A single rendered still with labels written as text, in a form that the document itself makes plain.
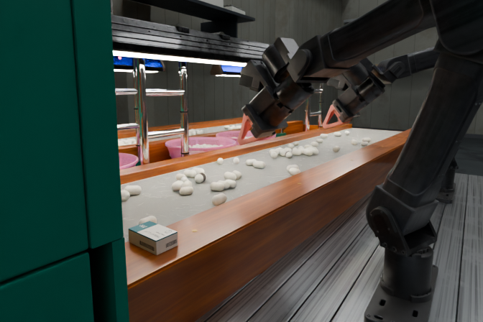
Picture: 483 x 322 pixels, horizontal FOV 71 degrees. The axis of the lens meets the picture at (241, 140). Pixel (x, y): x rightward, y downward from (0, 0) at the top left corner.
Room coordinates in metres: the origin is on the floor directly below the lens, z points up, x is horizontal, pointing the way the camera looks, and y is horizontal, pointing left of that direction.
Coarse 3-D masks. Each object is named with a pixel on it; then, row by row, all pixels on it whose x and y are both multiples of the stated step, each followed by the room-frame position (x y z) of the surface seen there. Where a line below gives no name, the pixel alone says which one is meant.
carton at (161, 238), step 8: (144, 224) 0.44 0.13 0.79; (152, 224) 0.44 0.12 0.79; (136, 232) 0.42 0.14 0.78; (144, 232) 0.41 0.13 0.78; (152, 232) 0.41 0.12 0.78; (160, 232) 0.41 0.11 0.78; (168, 232) 0.41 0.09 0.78; (176, 232) 0.42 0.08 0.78; (136, 240) 0.42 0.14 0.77; (144, 240) 0.40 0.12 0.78; (152, 240) 0.39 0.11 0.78; (160, 240) 0.39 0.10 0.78; (168, 240) 0.40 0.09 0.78; (176, 240) 0.41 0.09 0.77; (144, 248) 0.40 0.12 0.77; (152, 248) 0.39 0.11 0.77; (160, 248) 0.39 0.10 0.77; (168, 248) 0.40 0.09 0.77
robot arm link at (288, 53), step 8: (280, 40) 0.66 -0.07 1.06; (288, 40) 0.67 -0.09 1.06; (272, 48) 0.68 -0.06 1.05; (280, 48) 0.66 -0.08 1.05; (288, 48) 0.65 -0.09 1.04; (296, 48) 0.66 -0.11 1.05; (264, 56) 0.69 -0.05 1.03; (272, 56) 0.67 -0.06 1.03; (280, 56) 0.66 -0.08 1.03; (288, 56) 0.63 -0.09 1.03; (296, 56) 0.58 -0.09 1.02; (304, 56) 0.57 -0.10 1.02; (312, 56) 0.57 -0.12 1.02; (272, 64) 0.67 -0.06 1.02; (280, 64) 0.65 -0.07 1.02; (296, 64) 0.58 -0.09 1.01; (304, 64) 0.57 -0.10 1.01; (272, 72) 0.67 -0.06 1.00; (296, 72) 0.58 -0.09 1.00; (304, 72) 0.58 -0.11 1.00; (296, 80) 0.59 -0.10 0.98; (304, 80) 0.60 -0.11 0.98; (312, 80) 0.61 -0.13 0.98; (320, 80) 0.63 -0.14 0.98
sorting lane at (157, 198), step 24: (336, 144) 1.38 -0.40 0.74; (360, 144) 1.38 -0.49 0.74; (192, 168) 0.96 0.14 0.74; (216, 168) 0.96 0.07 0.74; (240, 168) 0.96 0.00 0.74; (264, 168) 0.96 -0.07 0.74; (144, 192) 0.73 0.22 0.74; (168, 192) 0.73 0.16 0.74; (216, 192) 0.73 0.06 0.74; (240, 192) 0.73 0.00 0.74; (144, 216) 0.58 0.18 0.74; (168, 216) 0.58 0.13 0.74
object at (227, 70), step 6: (216, 66) 1.74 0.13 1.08; (222, 66) 1.75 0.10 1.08; (228, 66) 1.78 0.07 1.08; (234, 66) 1.83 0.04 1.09; (240, 66) 1.87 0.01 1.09; (210, 72) 1.77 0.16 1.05; (216, 72) 1.74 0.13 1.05; (222, 72) 1.72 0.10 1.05; (228, 72) 1.76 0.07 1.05; (234, 72) 1.80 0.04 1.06
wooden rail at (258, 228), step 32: (352, 160) 0.95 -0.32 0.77; (384, 160) 1.05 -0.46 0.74; (256, 192) 0.65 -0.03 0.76; (288, 192) 0.65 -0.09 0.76; (320, 192) 0.68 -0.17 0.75; (352, 192) 0.84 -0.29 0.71; (192, 224) 0.49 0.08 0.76; (224, 224) 0.49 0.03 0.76; (256, 224) 0.50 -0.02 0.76; (288, 224) 0.58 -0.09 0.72; (320, 224) 0.69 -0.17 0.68; (128, 256) 0.39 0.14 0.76; (160, 256) 0.39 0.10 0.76; (192, 256) 0.40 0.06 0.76; (224, 256) 0.44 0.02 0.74; (256, 256) 0.50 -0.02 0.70; (128, 288) 0.33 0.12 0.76; (160, 288) 0.36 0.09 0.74; (192, 288) 0.39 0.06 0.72; (224, 288) 0.44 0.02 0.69; (160, 320) 0.35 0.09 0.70; (192, 320) 0.39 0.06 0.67
